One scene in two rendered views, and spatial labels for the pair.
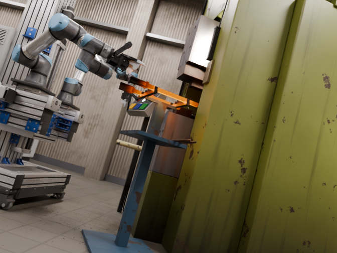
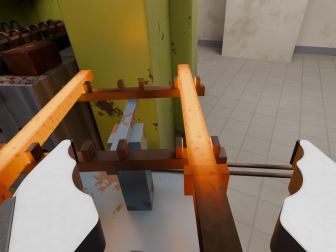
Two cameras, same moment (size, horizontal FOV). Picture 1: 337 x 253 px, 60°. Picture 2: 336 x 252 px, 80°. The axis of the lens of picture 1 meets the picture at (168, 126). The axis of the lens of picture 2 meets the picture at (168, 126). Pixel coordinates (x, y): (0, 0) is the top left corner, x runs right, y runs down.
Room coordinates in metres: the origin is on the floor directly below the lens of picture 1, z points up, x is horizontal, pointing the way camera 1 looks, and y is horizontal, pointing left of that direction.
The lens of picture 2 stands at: (1.58, 0.33, 1.11)
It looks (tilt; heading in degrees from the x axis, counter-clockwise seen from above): 35 degrees down; 295
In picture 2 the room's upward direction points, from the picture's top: 4 degrees counter-clockwise
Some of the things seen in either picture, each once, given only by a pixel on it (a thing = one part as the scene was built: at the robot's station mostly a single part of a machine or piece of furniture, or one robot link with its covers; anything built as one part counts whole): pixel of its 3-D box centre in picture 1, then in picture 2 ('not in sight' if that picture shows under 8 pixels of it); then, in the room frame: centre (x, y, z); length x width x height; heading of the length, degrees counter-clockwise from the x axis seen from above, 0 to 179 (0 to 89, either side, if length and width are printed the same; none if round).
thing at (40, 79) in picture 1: (36, 79); not in sight; (2.06, 0.99, 0.87); 0.15 x 0.15 x 0.10
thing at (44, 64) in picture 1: (41, 64); not in sight; (2.06, 1.00, 0.98); 0.13 x 0.12 x 0.14; 142
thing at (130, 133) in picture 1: (151, 138); (141, 201); (1.79, 0.08, 0.66); 0.40 x 0.30 x 0.02; 22
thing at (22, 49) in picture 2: (182, 113); (34, 58); (2.19, -0.07, 0.95); 0.12 x 0.09 x 0.07; 103
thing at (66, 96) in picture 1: (65, 97); not in sight; (2.55, 0.94, 0.87); 0.15 x 0.15 x 0.10
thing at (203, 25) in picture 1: (212, 50); not in sight; (2.35, -0.19, 1.56); 0.42 x 0.39 x 0.40; 103
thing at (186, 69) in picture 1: (203, 79); not in sight; (2.40, -0.18, 1.32); 0.42 x 0.20 x 0.10; 103
